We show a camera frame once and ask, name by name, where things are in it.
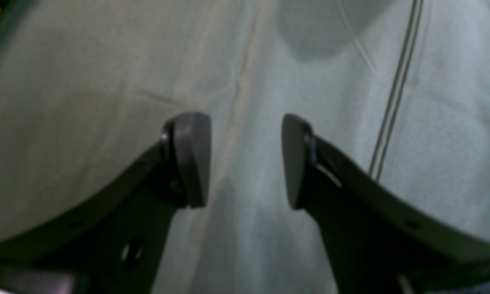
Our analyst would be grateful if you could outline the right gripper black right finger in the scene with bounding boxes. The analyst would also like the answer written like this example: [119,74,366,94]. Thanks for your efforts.
[282,114,490,294]

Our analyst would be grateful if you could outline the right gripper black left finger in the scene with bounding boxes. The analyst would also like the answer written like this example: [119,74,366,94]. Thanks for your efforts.
[0,112,212,294]

